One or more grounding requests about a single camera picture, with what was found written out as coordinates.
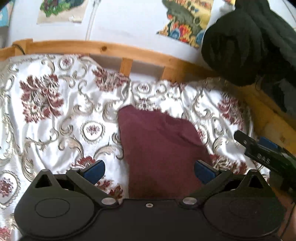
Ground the maroon long-sleeve shirt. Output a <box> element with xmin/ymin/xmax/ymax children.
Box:
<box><xmin>118</xmin><ymin>105</ymin><xmax>211</xmax><ymax>199</ymax></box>

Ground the black cable on bed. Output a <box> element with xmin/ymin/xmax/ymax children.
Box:
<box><xmin>12</xmin><ymin>43</ymin><xmax>27</xmax><ymax>56</ymax></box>

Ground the white wall conduit pipe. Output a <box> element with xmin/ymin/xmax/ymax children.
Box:
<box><xmin>85</xmin><ymin>0</ymin><xmax>100</xmax><ymax>41</ymax></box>

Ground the autumn landscape poster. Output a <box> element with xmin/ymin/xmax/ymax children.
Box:
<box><xmin>157</xmin><ymin>0</ymin><xmax>214</xmax><ymax>49</ymax></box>

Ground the black puffer jacket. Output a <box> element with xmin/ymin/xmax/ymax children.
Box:
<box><xmin>201</xmin><ymin>1</ymin><xmax>295</xmax><ymax>116</ymax></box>

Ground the floral satin bedspread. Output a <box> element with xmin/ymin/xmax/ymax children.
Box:
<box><xmin>1</xmin><ymin>55</ymin><xmax>269</xmax><ymax>240</ymax></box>

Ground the orange-haired anime poster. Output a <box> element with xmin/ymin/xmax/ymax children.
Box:
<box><xmin>0</xmin><ymin>1</ymin><xmax>15</xmax><ymax>28</ymax></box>

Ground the wooden bed frame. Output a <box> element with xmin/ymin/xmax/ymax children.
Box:
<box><xmin>1</xmin><ymin>39</ymin><xmax>295</xmax><ymax>154</ymax></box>

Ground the blonde anime character poster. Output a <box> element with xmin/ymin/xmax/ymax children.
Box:
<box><xmin>37</xmin><ymin>0</ymin><xmax>88</xmax><ymax>25</ymax></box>

